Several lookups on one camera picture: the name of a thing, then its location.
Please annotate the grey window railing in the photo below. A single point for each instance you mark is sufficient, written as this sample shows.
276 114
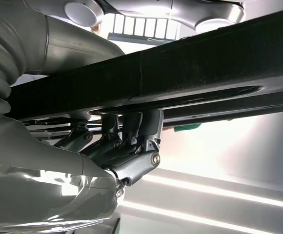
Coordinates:
141 38

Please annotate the long green workbench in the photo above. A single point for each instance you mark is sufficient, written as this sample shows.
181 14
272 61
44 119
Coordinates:
188 128

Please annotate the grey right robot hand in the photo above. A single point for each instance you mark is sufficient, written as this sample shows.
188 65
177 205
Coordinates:
34 181

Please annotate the silver robot limb shell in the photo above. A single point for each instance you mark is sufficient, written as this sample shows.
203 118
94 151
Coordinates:
205 13

